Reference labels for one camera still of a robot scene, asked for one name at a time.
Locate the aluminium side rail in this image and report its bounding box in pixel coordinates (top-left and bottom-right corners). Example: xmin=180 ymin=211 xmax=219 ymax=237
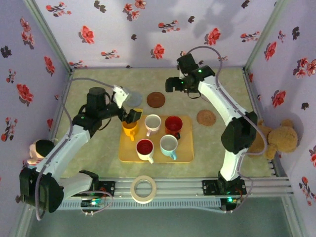
xmin=243 ymin=69 xmax=281 ymax=177
xmin=53 ymin=70 xmax=75 ymax=134

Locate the pink white plush toy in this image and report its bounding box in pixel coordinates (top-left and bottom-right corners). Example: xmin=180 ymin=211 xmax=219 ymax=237
xmin=26 ymin=139 xmax=55 ymax=173

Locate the blue-grey woven coaster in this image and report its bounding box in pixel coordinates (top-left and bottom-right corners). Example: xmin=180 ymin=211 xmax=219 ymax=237
xmin=125 ymin=91 xmax=143 ymax=107

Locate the pale pink cup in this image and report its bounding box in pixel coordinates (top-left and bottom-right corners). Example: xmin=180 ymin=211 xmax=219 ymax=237
xmin=144 ymin=114 xmax=162 ymax=138

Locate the controller board green light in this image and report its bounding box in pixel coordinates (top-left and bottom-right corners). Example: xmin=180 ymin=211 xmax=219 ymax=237
xmin=221 ymin=196 xmax=242 ymax=213
xmin=80 ymin=198 xmax=106 ymax=208

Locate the grey right arm cable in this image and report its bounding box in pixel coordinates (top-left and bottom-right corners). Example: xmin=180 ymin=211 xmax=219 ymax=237
xmin=186 ymin=45 xmax=270 ymax=214

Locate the red cup with black handle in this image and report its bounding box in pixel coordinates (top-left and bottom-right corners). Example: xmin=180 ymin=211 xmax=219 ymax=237
xmin=164 ymin=115 xmax=184 ymax=140

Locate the white cup red inside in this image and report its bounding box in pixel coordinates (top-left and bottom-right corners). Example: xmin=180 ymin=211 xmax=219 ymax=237
xmin=136 ymin=138 xmax=155 ymax=164

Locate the thin black left wrist cable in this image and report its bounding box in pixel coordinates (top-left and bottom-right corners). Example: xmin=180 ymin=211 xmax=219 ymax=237
xmin=97 ymin=117 xmax=111 ymax=131

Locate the brown teddy bear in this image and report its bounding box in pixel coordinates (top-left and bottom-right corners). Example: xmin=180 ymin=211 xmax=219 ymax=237
xmin=246 ymin=119 xmax=299 ymax=160

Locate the yellow plastic tray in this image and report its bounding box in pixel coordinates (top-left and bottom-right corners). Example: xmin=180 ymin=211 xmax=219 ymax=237
xmin=118 ymin=115 xmax=195 ymax=163

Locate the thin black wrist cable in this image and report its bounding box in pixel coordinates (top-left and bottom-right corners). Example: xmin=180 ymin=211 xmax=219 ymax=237
xmin=97 ymin=117 xmax=111 ymax=131
xmin=186 ymin=89 xmax=202 ymax=99

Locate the light blue cup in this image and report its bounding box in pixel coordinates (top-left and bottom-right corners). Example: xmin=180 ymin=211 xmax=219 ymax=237
xmin=159 ymin=134 xmax=179 ymax=161

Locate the dark brown round coaster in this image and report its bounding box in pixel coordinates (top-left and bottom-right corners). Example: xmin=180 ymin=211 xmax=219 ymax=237
xmin=146 ymin=91 xmax=166 ymax=109

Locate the masking tape roll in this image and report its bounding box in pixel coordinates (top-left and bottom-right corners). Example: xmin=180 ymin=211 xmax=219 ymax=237
xmin=130 ymin=175 xmax=157 ymax=204

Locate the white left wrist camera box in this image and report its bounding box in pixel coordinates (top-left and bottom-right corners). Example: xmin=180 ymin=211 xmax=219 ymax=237
xmin=112 ymin=85 xmax=131 ymax=109

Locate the light brown cork coaster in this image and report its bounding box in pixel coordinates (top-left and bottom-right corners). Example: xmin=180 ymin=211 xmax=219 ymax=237
xmin=197 ymin=109 xmax=217 ymax=127

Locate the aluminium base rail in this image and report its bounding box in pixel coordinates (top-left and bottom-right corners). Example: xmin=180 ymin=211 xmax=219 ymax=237
xmin=23 ymin=176 xmax=294 ymax=198

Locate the yellow cup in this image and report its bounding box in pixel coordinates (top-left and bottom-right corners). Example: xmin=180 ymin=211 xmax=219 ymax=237
xmin=122 ymin=119 xmax=140 ymax=142

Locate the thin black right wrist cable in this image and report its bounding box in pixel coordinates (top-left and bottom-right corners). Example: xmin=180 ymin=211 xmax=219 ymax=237
xmin=186 ymin=89 xmax=202 ymax=99

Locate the grey slotted cable duct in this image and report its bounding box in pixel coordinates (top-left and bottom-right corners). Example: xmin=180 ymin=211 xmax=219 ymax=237
xmin=56 ymin=199 xmax=222 ymax=211

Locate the aluminium corner post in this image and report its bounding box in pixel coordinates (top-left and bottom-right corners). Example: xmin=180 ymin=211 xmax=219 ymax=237
xmin=23 ymin=0 xmax=75 ymax=72
xmin=243 ymin=0 xmax=290 ymax=71

